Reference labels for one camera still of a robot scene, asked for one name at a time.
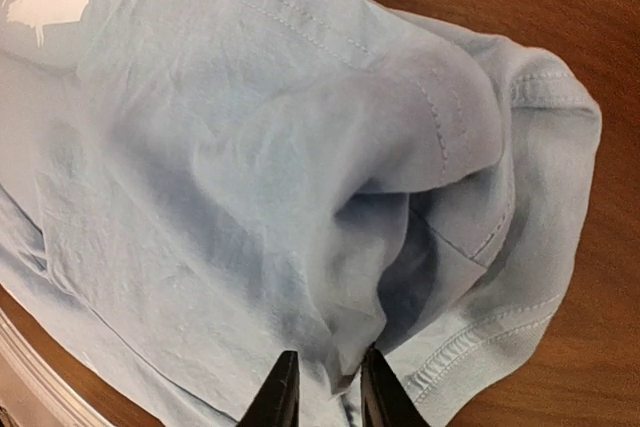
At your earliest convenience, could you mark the front aluminium frame rail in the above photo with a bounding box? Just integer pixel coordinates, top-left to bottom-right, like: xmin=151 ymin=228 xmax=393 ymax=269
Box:
xmin=1 ymin=314 xmax=111 ymax=426

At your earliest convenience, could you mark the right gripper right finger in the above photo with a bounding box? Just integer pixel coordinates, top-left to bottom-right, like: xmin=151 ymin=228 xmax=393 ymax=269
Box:
xmin=360 ymin=346 xmax=425 ymax=427

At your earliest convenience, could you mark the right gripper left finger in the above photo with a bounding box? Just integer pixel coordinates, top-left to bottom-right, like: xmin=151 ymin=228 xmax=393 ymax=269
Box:
xmin=239 ymin=351 xmax=300 ymax=427

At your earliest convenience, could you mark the light blue printed t-shirt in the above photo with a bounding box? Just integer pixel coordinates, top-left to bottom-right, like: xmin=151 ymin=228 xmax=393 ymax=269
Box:
xmin=1 ymin=0 xmax=601 ymax=426

